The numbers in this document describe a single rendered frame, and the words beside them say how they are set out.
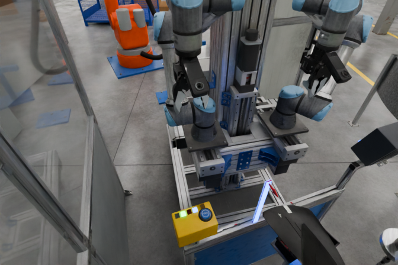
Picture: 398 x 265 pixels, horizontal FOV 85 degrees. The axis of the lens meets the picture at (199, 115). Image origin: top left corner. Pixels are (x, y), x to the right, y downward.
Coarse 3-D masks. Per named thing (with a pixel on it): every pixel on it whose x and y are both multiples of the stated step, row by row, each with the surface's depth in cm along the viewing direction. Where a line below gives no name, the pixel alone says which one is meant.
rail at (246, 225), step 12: (324, 192) 117; (336, 192) 116; (288, 204) 111; (300, 204) 111; (312, 204) 114; (252, 216) 106; (228, 228) 103; (240, 228) 102; (252, 228) 106; (204, 240) 98; (216, 240) 100; (192, 252) 100
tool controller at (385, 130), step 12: (372, 132) 99; (384, 132) 95; (396, 132) 96; (360, 144) 106; (372, 144) 100; (384, 144) 95; (396, 144) 92; (360, 156) 107; (372, 156) 102; (384, 156) 98
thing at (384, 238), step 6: (390, 228) 43; (384, 234) 42; (390, 234) 42; (396, 234) 42; (384, 240) 41; (390, 240) 41; (384, 246) 41; (390, 246) 40; (384, 252) 41; (390, 252) 40; (396, 252) 39; (390, 258) 40; (396, 258) 38
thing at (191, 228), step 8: (200, 208) 87; (208, 208) 87; (184, 216) 84; (192, 216) 84; (200, 216) 84; (176, 224) 82; (184, 224) 82; (192, 224) 82; (200, 224) 82; (208, 224) 82; (216, 224) 82; (176, 232) 80; (184, 232) 80; (192, 232) 80; (200, 232) 82; (208, 232) 84; (216, 232) 87; (184, 240) 81; (192, 240) 84
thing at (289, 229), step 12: (264, 216) 72; (276, 216) 73; (288, 216) 74; (300, 216) 75; (312, 216) 77; (276, 228) 70; (288, 228) 70; (300, 228) 71; (312, 228) 72; (288, 240) 67; (300, 240) 68; (324, 240) 68; (300, 252) 65; (336, 252) 66
